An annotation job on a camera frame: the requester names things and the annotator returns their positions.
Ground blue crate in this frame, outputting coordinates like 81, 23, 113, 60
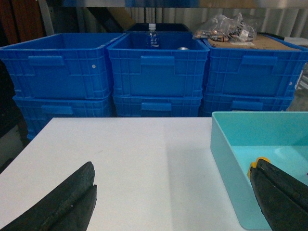
0, 33, 123, 100
199, 93, 294, 117
108, 32, 210, 97
113, 94, 202, 117
13, 95, 115, 140
204, 39, 308, 97

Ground upper middle blue crate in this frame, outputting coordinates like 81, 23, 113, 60
108, 32, 210, 97

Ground upper right blue crate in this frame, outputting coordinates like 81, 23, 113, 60
204, 39, 308, 97

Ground light teal plastic box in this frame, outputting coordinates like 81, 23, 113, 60
210, 112, 308, 231

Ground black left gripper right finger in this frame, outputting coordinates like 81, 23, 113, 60
249, 160, 308, 231

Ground yellow block in teal box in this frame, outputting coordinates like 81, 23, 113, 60
247, 156, 271, 178

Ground upper left blue crate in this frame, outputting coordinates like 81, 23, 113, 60
0, 33, 123, 100

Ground lower left blue crate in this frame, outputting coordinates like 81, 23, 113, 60
13, 95, 115, 140

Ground lower middle blue crate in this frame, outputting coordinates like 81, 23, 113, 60
113, 94, 202, 117

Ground lower right blue crate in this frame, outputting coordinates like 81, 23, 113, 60
199, 93, 294, 117

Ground silver metal can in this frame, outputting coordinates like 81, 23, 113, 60
178, 47, 190, 51

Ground clear plastic water bottle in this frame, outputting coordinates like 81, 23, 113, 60
146, 23, 159, 49

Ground brown cardboard sheet on crate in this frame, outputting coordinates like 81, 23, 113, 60
208, 35, 302, 51

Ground clear bag of small parts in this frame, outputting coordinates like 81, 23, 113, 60
193, 13, 259, 42

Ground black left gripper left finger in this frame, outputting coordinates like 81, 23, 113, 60
1, 161, 97, 231

